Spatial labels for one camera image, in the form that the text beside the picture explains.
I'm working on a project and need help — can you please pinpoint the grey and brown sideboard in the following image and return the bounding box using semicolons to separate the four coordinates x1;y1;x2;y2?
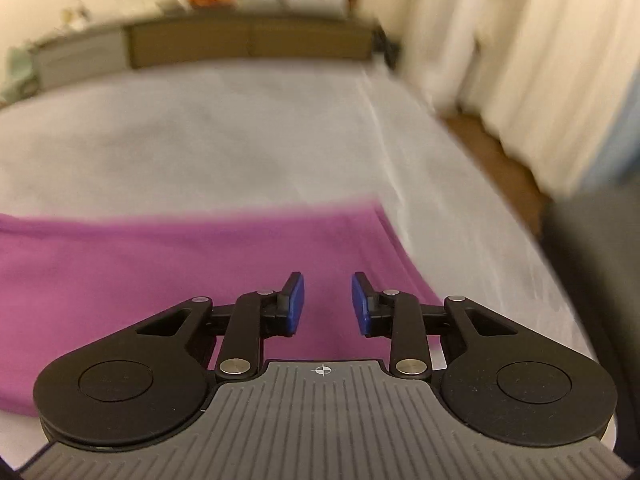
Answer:
29;7;382;92

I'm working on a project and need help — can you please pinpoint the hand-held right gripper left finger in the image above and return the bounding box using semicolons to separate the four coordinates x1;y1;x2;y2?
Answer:
135;271;306;380

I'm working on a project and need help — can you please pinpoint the grey sofa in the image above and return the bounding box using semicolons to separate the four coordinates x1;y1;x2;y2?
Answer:
541;179;640;413

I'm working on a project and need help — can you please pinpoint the green child chair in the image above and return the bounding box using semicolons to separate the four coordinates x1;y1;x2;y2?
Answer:
0;46;37;105

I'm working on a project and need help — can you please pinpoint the cream curtain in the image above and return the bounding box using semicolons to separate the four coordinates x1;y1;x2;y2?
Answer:
400;0;618;197

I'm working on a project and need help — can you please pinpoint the purple garment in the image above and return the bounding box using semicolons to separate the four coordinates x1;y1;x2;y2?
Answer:
0;199;447;418

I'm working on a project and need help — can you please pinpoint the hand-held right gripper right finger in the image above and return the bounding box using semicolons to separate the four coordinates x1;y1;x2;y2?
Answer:
351;271;521;380

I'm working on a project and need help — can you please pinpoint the blue curtain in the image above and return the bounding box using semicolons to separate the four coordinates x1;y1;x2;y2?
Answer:
575;82;640;197

